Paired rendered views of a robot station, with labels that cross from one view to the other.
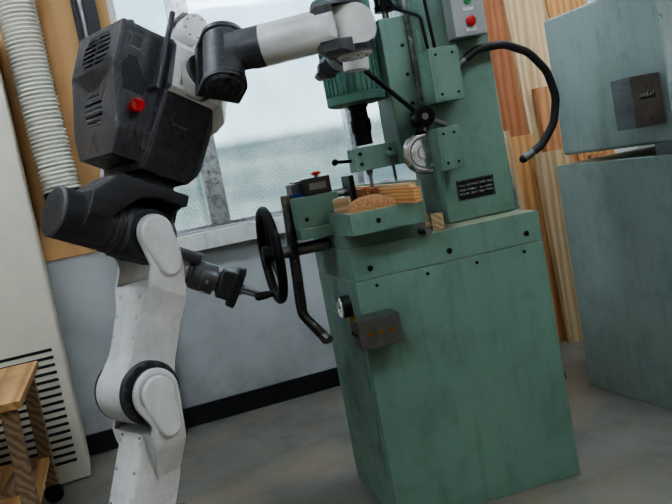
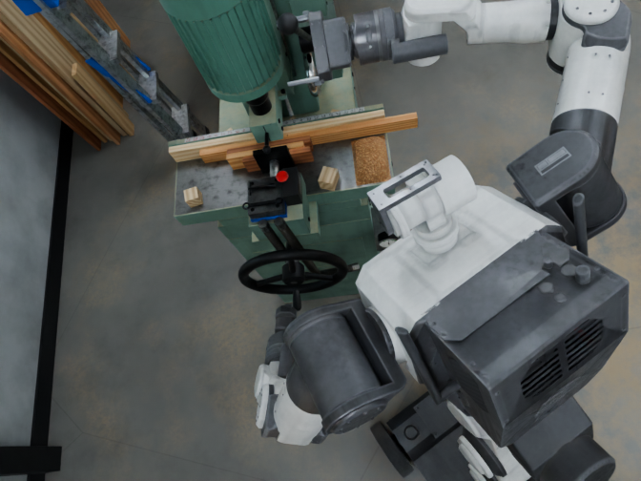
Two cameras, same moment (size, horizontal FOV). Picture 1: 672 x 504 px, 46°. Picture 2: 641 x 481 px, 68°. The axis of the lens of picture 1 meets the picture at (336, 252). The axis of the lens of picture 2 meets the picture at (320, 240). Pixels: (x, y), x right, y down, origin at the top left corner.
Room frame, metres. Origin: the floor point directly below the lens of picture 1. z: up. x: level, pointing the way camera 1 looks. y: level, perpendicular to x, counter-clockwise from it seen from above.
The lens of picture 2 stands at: (1.96, 0.56, 1.97)
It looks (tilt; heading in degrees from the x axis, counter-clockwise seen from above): 65 degrees down; 301
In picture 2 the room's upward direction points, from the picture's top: 24 degrees counter-clockwise
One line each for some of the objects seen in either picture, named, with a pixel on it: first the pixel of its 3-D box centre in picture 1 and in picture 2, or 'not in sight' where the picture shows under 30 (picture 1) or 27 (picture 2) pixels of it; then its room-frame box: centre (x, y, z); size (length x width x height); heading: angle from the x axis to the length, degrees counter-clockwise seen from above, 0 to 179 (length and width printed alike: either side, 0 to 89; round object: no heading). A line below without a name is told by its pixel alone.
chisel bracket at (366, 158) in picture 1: (374, 159); (267, 113); (2.39, -0.16, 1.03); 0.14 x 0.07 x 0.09; 103
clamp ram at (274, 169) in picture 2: (340, 192); (274, 169); (2.37, -0.04, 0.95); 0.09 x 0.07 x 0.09; 13
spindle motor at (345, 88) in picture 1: (347, 52); (219, 14); (2.39, -0.14, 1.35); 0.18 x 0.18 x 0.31
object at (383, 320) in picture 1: (376, 329); (386, 228); (2.10, -0.07, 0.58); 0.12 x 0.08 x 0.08; 103
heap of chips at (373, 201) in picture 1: (370, 201); (370, 156); (2.13, -0.11, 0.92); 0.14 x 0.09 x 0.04; 103
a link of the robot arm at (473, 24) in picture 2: not in sight; (443, 20); (1.97, -0.14, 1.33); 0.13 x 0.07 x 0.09; 2
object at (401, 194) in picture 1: (382, 195); (306, 138); (2.31, -0.16, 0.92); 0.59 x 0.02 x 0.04; 13
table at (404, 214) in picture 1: (342, 219); (282, 186); (2.37, -0.04, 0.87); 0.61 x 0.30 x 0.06; 13
